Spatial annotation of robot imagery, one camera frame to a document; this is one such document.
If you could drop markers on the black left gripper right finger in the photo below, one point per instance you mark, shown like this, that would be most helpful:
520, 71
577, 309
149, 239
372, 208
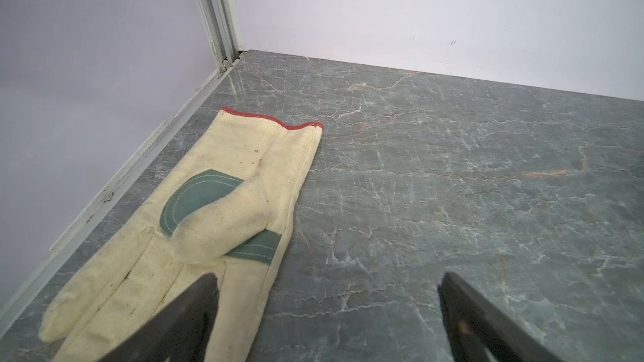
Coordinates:
478, 331

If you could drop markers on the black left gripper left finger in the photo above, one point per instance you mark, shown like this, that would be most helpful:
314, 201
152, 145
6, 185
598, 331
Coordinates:
179, 332

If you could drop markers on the yellow work glove green patches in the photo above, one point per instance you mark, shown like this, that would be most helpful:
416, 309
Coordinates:
226, 208

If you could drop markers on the aluminium frame corner post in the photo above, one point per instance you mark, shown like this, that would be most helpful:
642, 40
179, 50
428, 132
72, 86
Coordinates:
220, 31

